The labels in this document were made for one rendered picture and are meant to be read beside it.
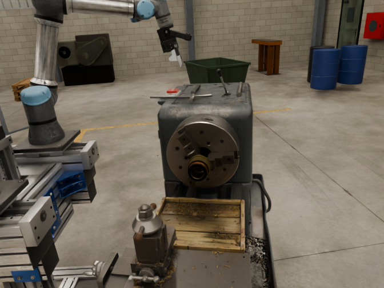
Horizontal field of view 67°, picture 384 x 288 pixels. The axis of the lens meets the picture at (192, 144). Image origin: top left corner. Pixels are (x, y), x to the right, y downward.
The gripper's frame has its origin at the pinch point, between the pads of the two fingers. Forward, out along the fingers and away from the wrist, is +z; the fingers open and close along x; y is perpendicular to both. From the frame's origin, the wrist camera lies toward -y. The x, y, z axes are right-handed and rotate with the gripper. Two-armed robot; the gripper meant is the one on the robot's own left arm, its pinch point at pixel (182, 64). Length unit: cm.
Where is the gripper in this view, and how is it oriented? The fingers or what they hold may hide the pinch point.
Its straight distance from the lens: 159.0
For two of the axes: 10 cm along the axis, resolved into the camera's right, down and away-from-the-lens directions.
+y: -9.6, 2.7, 0.8
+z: 2.8, 8.6, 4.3
